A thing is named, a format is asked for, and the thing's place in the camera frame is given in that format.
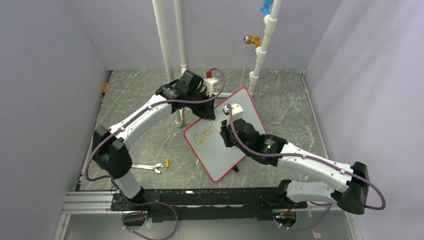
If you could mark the orange nozzle fitting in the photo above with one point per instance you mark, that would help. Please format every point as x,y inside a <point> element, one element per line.
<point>252,40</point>

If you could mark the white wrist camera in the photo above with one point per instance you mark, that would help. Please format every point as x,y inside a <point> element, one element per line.
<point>211,84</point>
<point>234,109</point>

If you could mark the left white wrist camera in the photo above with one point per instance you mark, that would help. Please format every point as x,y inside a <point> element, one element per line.
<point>211,84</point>

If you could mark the white PVC pipe frame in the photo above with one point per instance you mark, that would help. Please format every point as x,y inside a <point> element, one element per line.
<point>210,33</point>

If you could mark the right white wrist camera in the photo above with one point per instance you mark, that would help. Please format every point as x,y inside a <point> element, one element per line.
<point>234,109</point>

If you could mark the blue pipe fitting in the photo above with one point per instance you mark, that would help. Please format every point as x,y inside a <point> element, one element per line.
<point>266,5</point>

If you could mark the red-framed whiteboard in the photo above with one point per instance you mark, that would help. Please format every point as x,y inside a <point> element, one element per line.
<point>203,136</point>

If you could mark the orange wall clip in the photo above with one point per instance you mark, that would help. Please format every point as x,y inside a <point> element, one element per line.
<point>105,87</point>

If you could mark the silver open-end wrench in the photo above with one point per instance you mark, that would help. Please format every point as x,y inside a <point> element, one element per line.
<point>155,168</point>

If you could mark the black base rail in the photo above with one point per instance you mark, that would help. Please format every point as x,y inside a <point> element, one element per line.
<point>259,203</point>

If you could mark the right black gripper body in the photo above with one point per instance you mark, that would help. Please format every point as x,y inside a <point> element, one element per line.
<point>230,141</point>

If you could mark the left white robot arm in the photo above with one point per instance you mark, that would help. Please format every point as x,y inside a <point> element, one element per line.
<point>110,146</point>

